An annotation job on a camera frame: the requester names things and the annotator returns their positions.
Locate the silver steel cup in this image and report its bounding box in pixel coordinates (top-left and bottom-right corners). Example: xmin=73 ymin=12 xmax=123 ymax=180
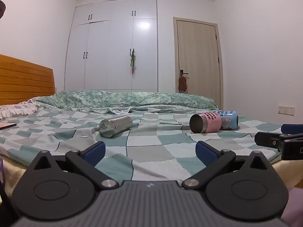
xmin=95 ymin=115 xmax=133 ymax=138

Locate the beige wooden door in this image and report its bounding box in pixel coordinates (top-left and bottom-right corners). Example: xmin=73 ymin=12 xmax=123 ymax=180
xmin=173 ymin=17 xmax=224 ymax=110

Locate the green hanging ornament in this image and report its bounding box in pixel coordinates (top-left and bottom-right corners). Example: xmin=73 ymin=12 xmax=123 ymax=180
xmin=129 ymin=51 xmax=137 ymax=75

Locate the orange wooden headboard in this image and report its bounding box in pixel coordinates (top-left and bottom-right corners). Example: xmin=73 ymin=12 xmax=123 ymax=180
xmin=0 ymin=54 xmax=55 ymax=106

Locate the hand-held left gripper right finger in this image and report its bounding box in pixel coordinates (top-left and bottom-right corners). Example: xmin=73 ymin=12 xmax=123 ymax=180
xmin=181 ymin=141 xmax=275 ymax=190

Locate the purple cloth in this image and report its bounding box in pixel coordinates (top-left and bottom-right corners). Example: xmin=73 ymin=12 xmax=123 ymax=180
xmin=280 ymin=186 xmax=303 ymax=227

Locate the green floral quilt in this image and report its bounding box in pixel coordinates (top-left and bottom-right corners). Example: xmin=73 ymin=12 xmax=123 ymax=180
xmin=28 ymin=90 xmax=219 ymax=113

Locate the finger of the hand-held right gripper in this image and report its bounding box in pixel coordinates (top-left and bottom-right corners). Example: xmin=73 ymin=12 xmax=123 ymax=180
xmin=281 ymin=124 xmax=303 ymax=135
xmin=254 ymin=131 xmax=303 ymax=152

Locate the white frilled pillow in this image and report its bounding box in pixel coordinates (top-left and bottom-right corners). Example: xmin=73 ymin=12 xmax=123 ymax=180
xmin=0 ymin=101 xmax=39 ymax=120

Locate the brown pouch on door handle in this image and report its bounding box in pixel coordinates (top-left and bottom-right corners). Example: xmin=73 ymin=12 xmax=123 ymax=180
xmin=178 ymin=74 xmax=188 ymax=94

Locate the white wall socket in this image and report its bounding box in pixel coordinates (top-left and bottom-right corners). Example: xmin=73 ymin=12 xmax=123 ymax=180
xmin=278 ymin=105 xmax=295 ymax=116

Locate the green checkered bed sheet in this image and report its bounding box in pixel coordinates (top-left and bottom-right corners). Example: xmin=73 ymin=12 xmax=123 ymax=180
xmin=0 ymin=106 xmax=288 ymax=182

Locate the white wardrobe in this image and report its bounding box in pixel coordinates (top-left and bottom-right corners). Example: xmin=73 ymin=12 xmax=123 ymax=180
xmin=64 ymin=0 xmax=159 ymax=93

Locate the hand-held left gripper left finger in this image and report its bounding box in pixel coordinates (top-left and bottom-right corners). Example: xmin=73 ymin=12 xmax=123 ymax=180
xmin=28 ymin=141 xmax=119 ymax=190

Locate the blue printed cup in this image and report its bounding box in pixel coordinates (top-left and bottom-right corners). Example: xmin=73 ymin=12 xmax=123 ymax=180
xmin=214 ymin=110 xmax=239 ymax=131

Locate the pink steel cup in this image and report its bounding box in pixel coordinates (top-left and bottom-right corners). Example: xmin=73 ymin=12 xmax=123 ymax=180
xmin=189 ymin=112 xmax=222 ymax=134

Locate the yellow fleece blanket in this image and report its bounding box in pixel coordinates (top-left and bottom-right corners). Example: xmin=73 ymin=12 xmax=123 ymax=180
xmin=0 ymin=157 xmax=30 ymax=205

